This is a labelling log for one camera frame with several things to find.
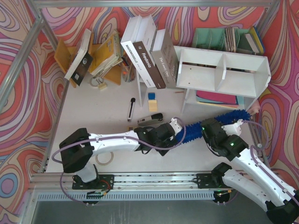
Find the pencil cup with pencils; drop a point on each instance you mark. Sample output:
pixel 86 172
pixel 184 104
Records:
pixel 127 69

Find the black white paperback book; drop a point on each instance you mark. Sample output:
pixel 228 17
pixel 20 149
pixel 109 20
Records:
pixel 80 59

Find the black white utility knife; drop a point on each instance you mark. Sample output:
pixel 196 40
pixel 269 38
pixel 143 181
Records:
pixel 131 109

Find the white Mademoiselle book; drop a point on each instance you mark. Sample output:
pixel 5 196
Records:
pixel 128 38

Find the yellow sticky note pad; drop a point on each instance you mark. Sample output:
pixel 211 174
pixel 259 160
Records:
pixel 152 105

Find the stack of coloured folders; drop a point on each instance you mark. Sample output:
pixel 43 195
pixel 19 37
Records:
pixel 219 99

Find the yellow worn books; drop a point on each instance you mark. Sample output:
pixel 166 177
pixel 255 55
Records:
pixel 106 55

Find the green file organizer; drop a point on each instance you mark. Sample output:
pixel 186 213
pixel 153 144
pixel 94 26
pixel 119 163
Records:
pixel 225 39

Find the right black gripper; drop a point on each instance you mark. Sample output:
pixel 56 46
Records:
pixel 206 127

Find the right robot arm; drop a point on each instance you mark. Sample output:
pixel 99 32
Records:
pixel 278 199

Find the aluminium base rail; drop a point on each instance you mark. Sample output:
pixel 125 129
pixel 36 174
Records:
pixel 137 181

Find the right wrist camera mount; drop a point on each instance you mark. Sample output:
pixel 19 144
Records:
pixel 233 129

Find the grey Lonely City book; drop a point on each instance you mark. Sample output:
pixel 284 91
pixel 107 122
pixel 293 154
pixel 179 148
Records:
pixel 165 57

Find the white bookshelf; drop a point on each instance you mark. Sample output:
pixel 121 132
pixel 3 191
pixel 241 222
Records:
pixel 240 75

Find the small white shelf stand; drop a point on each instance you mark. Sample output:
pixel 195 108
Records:
pixel 142 89

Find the brown Fredonia book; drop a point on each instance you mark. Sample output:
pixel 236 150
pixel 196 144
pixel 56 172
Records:
pixel 152 70

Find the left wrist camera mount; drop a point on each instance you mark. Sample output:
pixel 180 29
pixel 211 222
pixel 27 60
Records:
pixel 175 125

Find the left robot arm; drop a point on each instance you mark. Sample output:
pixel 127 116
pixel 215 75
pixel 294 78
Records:
pixel 81 146

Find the grey black stapler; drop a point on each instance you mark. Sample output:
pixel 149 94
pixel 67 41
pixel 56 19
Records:
pixel 151 120

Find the blue yellow book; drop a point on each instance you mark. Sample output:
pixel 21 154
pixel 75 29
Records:
pixel 256 36

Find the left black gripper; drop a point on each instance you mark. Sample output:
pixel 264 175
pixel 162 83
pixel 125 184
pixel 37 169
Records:
pixel 170 134

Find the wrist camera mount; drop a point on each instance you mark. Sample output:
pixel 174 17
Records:
pixel 233 129
pixel 175 125

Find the yellow wooden book rack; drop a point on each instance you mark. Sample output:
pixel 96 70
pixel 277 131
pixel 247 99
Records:
pixel 62 56

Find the pink pig figurine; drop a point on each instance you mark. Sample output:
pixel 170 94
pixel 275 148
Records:
pixel 255 108

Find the masking tape roll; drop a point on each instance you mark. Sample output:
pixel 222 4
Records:
pixel 104 159

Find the blue microfiber duster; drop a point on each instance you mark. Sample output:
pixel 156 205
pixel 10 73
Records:
pixel 194 131

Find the brass padlock with ring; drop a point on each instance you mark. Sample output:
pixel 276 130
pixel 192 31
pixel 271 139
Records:
pixel 98 83

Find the blue eraser block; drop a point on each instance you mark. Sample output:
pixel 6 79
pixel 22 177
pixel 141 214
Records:
pixel 151 96

